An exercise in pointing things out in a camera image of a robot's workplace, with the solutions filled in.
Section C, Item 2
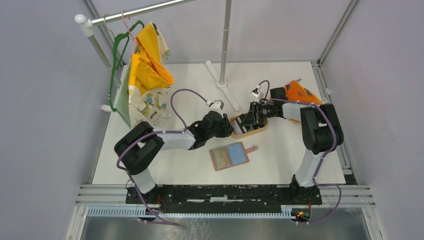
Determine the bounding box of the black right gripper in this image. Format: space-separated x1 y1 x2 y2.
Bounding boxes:
240 101 276 126

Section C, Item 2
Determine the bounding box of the yellow striped card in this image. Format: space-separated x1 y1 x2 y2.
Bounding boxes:
213 147 231 169

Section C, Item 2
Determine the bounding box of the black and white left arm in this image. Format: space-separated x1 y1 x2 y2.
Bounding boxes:
113 110 234 204

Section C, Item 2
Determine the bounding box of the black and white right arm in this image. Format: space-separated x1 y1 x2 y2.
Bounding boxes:
234 86 344 204

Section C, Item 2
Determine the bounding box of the tan oval card tray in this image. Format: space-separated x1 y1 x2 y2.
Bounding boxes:
229 114 268 139

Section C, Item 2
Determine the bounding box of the white rack base foot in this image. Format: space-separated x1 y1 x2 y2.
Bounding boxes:
205 60 241 112

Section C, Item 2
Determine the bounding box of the orange cloth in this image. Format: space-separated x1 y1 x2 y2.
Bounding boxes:
282 80 322 123

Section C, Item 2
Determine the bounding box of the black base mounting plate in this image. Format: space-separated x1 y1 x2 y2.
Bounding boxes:
142 185 323 214

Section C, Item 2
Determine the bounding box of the yellow patterned garment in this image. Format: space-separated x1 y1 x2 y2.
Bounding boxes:
124 21 175 129

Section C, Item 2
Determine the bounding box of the white left rack foot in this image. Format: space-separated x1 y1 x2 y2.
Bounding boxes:
100 104 114 113

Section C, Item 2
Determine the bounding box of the green clothes hanger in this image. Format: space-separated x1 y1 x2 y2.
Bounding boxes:
108 20 145 113

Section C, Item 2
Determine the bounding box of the pink clothes hanger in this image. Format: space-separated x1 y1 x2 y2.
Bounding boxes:
121 9 136 53

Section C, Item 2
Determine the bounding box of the metal clothes rack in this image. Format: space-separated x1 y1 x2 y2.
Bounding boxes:
74 0 242 114

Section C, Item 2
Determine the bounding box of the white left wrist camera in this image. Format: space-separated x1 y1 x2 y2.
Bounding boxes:
206 100 224 118

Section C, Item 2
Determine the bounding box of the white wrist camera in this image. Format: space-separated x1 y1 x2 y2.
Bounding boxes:
206 100 224 118
251 84 262 99

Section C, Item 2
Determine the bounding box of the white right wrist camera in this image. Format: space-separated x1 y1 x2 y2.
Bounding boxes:
251 84 262 99

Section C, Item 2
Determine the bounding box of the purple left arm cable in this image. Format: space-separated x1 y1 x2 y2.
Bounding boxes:
115 88 213 226

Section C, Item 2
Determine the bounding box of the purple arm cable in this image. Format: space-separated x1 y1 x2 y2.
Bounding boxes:
115 88 213 226
256 79 342 224

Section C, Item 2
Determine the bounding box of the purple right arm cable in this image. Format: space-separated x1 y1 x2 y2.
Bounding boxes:
256 79 342 224

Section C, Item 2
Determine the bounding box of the aluminium frame rail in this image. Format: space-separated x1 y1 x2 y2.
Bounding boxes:
76 184 376 219

